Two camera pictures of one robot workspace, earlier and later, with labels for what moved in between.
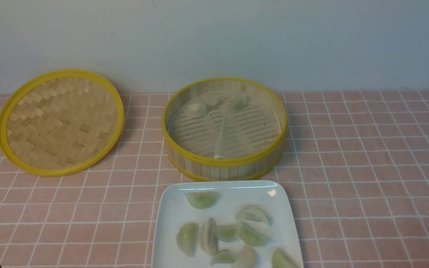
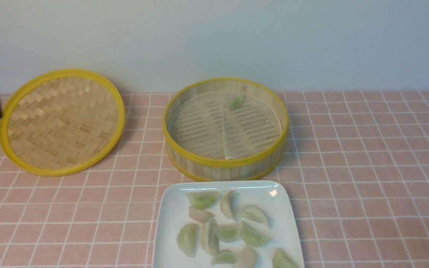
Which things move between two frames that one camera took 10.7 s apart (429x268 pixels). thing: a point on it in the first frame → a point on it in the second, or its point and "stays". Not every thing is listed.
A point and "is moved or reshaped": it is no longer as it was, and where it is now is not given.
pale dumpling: [196, 109] → [201, 216]
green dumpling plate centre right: [254, 234] stays
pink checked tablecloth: [368, 176] stays
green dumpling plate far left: [187, 239] stays
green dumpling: [241, 102] is moved or reshaped
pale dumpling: [212, 99] → [226, 204]
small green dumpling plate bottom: [223, 256] stays
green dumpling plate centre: [229, 232] stays
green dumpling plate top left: [202, 200] stays
